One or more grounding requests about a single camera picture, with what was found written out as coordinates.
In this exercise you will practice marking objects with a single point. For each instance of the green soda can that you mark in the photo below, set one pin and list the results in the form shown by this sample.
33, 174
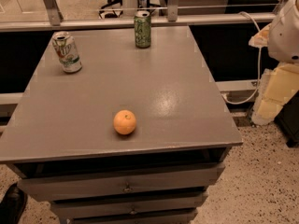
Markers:
142, 23

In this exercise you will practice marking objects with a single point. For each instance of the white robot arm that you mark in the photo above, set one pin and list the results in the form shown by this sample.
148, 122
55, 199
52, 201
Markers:
283, 40

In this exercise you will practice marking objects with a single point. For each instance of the white 7up can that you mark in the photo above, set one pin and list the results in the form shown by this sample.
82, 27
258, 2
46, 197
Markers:
66, 50

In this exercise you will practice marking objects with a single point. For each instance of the orange fruit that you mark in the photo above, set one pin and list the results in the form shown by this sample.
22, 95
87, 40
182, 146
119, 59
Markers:
124, 122

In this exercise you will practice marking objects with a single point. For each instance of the grey drawer cabinet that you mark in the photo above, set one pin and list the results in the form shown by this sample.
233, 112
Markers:
63, 124

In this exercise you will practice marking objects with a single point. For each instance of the middle grey drawer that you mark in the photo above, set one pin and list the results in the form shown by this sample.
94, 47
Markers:
130, 206

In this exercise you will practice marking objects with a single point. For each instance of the grey drawer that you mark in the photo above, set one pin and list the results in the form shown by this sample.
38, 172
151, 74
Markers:
122, 182
180, 216
130, 206

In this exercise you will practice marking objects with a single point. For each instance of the black office chair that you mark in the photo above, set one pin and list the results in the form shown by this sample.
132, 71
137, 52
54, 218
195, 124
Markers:
112, 2

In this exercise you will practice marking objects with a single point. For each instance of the bottom grey drawer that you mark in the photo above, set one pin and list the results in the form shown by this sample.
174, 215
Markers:
180, 216

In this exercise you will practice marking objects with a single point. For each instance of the top grey drawer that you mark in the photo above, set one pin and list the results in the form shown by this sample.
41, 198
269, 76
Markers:
122, 182

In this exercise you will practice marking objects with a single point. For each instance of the black shoe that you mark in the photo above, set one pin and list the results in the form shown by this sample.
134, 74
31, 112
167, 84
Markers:
12, 205

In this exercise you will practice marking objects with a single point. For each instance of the metal railing frame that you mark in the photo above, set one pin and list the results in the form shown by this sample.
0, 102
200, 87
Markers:
37, 15

